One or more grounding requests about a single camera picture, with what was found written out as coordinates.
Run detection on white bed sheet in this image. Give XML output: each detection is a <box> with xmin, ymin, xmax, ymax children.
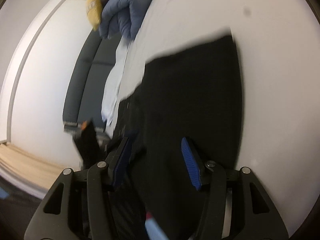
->
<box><xmin>119</xmin><ymin>0</ymin><xmax>319</xmax><ymax>235</ymax></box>

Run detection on black denim pants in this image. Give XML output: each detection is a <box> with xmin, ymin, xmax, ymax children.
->
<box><xmin>114</xmin><ymin>34</ymin><xmax>242</xmax><ymax>239</ymax></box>

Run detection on blue folded duvet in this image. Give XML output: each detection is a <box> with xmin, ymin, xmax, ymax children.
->
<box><xmin>98</xmin><ymin>0</ymin><xmax>152</xmax><ymax>40</ymax></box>

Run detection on yellow cushion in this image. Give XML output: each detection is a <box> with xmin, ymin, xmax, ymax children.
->
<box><xmin>86</xmin><ymin>0</ymin><xmax>103</xmax><ymax>31</ymax></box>

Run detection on light blue pillowcase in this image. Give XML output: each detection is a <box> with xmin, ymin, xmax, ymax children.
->
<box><xmin>101</xmin><ymin>37</ymin><xmax>131</xmax><ymax>127</ymax></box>

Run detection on dark grey headboard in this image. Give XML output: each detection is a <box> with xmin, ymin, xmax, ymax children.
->
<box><xmin>62</xmin><ymin>31</ymin><xmax>121</xmax><ymax>133</ymax></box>

